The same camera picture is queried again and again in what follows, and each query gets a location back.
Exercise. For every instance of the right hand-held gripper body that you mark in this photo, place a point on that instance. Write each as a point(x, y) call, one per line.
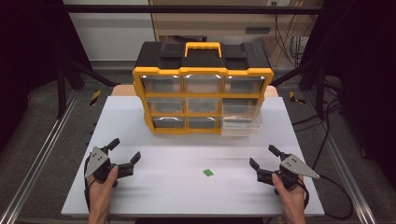
point(295, 168)

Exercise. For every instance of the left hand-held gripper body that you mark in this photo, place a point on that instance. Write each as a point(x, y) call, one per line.
point(96, 161)

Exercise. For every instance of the pulled-out clear drawer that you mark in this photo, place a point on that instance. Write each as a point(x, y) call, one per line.
point(241, 129)

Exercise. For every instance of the small green piece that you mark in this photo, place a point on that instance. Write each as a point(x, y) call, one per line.
point(208, 172)

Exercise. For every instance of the yellow black drawer organizer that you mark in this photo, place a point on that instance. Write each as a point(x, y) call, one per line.
point(202, 57)

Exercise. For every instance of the person's right hand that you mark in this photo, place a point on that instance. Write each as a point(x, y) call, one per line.
point(292, 197)

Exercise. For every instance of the person's left hand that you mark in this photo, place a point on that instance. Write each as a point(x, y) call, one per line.
point(101, 193)

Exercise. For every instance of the black metal stand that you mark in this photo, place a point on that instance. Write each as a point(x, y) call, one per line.
point(61, 90)
point(320, 90)

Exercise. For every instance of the set of clear plastic drawers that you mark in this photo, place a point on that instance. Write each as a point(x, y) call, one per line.
point(162, 84)

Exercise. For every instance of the white cabinet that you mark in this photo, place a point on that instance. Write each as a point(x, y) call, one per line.
point(112, 34)

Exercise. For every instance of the black curtain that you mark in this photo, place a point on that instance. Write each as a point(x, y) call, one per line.
point(28, 46)
point(367, 62)

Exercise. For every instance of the aluminium rail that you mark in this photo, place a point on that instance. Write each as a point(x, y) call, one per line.
point(345, 174)
point(37, 165)

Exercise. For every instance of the black horizontal frame bar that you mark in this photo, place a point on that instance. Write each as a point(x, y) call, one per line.
point(186, 9)

